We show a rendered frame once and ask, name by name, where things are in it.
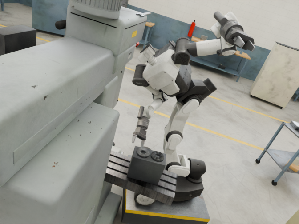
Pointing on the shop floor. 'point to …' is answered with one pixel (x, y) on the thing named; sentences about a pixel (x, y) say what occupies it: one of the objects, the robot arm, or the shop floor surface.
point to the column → (63, 174)
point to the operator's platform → (164, 211)
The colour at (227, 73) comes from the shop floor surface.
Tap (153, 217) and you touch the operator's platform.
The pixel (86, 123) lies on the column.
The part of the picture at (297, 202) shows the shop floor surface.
